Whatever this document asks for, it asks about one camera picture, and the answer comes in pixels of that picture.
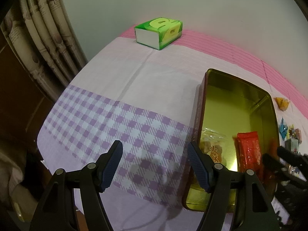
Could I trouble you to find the blue candy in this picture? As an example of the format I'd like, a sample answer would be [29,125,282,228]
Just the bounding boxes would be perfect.
[278,117,289,140]

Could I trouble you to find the yellow orange snack packet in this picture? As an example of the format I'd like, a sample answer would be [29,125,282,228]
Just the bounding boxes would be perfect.
[275,97,290,111]

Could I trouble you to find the grey seaweed snack packet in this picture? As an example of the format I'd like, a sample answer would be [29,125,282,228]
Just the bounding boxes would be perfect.
[285,138,299,153]

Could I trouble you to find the pink white cake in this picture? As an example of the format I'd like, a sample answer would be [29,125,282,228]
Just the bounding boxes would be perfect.
[288,125,302,144]

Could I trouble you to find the red orange snack packet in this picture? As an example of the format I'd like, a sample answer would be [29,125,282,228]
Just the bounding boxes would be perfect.
[235,131,263,177]

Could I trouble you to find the clear bag of biscuits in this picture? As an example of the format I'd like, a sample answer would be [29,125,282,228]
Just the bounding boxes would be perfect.
[199,128,227,166]

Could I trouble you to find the gold toffee tin box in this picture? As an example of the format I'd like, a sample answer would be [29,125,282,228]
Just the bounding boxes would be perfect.
[182,68,281,213]

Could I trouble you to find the dark wooden cabinet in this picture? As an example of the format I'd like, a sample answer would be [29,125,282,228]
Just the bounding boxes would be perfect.
[1,34,53,151]

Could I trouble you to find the pink purple checked tablecloth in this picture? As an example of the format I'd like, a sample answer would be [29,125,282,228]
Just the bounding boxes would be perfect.
[37,29,307,230]

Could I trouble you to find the green tissue pack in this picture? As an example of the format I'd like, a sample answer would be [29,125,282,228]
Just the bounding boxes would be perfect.
[134,17,183,50]

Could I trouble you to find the beige patterned curtain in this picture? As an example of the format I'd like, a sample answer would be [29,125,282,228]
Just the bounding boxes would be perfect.
[1,0,86,101]

